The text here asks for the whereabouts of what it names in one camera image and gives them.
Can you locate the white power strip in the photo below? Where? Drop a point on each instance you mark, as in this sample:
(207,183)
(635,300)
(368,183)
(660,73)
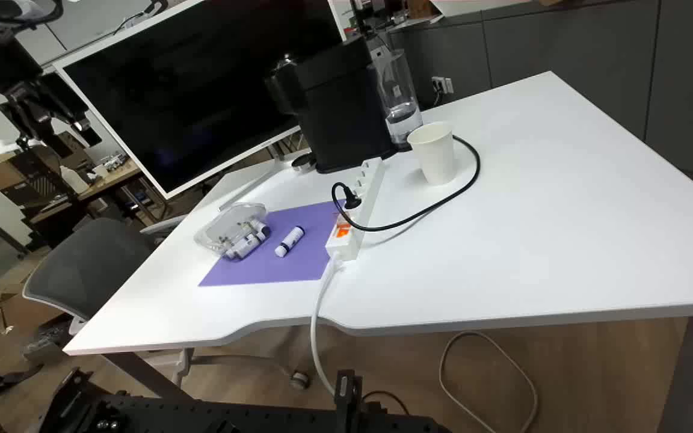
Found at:
(362,201)

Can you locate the small white labelled bottle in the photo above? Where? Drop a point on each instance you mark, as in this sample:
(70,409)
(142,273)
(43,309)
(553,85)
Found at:
(290,241)

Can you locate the purple mat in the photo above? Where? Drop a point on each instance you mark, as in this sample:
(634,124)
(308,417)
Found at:
(282,267)

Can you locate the black coffee machine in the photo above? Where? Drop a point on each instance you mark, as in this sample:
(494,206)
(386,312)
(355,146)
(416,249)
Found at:
(338,112)

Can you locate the white paper cup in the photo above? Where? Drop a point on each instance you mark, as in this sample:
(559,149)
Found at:
(435,157)

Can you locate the transparent water tank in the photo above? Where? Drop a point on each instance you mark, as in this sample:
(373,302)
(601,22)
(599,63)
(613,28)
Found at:
(394,88)

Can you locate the large white-framed monitor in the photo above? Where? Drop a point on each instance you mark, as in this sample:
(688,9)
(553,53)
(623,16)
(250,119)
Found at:
(202,81)

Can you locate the cluttered shelf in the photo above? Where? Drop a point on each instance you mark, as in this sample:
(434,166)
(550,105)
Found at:
(379,14)

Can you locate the black metal rig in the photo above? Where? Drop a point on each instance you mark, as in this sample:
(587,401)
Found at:
(202,417)

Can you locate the grey office chair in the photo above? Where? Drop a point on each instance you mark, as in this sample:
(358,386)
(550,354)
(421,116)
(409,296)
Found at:
(90,266)

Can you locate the cluttered wooden desk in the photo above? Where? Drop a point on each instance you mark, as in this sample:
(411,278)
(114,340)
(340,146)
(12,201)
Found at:
(83,183)

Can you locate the white wall socket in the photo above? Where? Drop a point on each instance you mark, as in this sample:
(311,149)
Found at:
(440,85)

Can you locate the black camera stand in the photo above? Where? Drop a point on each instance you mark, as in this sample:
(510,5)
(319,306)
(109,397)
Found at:
(35,97)

